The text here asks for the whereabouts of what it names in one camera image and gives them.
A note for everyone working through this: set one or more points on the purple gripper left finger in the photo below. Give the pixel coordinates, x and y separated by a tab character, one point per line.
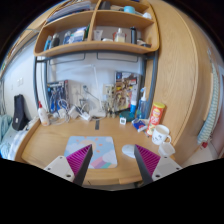
73	167

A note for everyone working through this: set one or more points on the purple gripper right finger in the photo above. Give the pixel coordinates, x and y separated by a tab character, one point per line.
152	166

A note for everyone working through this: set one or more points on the white computer mouse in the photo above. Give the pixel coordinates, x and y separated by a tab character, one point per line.
128	150

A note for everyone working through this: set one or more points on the pastel patterned mouse pad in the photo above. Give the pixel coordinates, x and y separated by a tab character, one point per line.
104	155

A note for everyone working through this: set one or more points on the small white cup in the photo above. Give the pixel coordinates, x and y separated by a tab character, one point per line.
166	149

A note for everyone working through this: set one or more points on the white ceramic mug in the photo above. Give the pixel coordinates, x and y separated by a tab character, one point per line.
161	134

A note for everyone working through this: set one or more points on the blue snack packet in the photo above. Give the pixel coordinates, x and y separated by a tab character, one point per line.
139	125

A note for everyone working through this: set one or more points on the white power strip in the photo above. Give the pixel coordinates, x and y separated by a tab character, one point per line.
76	112

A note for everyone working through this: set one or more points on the small white cube clock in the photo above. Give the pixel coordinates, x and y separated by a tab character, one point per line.
123	121

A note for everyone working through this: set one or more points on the dark green round container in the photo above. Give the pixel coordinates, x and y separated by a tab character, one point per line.
127	115

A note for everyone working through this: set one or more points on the red chips can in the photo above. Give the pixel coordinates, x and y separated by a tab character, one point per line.
155	117

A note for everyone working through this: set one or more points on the blue spray bottle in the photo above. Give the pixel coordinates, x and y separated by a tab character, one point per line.
141	111

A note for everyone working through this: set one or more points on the black bag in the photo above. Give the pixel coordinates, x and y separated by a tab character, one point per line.
20	119

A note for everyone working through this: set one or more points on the blue poster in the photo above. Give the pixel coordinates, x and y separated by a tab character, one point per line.
58	95

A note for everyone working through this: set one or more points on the colourful picture board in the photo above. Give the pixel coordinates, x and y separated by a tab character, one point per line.
124	84

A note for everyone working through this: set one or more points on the clear lotion bottle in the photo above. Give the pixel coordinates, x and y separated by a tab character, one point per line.
120	36

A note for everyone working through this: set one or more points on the black thermos bottle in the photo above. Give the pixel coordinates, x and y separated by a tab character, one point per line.
133	35

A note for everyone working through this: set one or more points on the wooden wall shelf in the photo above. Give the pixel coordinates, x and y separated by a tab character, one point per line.
144	22

